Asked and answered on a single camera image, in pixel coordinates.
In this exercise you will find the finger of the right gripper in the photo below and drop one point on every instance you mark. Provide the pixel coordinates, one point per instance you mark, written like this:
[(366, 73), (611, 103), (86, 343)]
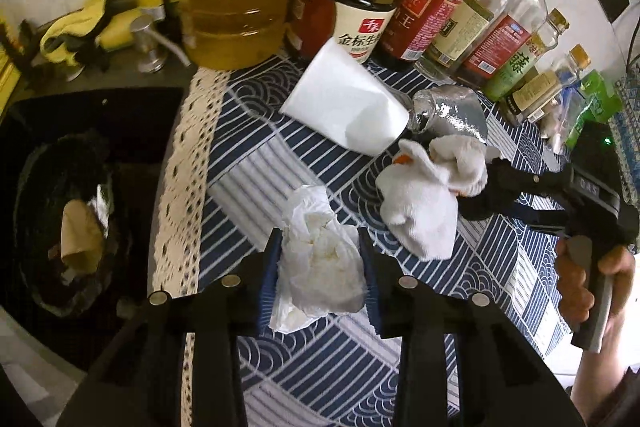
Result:
[(494, 201), (503, 175)]

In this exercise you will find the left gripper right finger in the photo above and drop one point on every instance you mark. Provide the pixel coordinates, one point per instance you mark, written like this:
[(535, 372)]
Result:
[(502, 380)]

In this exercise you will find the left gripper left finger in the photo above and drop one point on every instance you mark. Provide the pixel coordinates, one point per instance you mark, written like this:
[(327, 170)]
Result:
[(137, 380)]

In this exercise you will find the white tissue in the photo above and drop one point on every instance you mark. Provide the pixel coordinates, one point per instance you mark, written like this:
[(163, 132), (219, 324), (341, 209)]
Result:
[(320, 270)]

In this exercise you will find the person's right forearm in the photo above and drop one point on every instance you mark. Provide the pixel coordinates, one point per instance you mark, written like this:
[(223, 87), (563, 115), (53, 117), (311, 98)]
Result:
[(605, 392)]

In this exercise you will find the black trash bin bag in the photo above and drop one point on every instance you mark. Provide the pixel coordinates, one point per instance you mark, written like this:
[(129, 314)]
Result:
[(104, 148)]

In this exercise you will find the person's right hand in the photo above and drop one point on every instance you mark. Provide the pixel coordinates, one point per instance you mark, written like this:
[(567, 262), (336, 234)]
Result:
[(576, 301)]

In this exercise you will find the small gold cap bottle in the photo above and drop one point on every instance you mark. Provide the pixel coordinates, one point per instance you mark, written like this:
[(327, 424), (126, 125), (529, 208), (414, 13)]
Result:
[(527, 103)]

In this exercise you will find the crushed clear plastic bottle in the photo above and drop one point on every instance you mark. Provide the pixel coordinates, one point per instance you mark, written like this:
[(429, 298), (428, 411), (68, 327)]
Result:
[(446, 110)]

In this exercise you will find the green snack packet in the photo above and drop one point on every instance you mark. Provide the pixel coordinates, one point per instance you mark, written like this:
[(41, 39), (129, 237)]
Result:
[(593, 99)]

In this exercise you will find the olive label clear bottle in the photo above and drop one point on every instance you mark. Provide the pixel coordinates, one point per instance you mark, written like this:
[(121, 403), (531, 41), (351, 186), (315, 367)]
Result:
[(462, 30)]

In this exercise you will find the green label glass bottle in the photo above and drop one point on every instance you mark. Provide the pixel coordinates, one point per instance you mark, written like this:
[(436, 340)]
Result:
[(541, 41)]

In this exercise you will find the red label vinegar bottle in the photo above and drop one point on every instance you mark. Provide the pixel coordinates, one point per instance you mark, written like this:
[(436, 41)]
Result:
[(520, 19)]

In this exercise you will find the brown paper in bin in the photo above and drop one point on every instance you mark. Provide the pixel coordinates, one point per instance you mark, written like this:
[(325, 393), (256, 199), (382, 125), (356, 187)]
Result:
[(82, 240)]

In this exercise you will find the blue white checkered tablecloth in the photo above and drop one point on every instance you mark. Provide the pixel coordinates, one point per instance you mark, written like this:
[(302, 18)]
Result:
[(234, 160)]

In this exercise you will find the yellow black cloth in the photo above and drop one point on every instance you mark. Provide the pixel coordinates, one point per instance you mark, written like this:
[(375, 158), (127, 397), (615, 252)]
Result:
[(86, 37)]

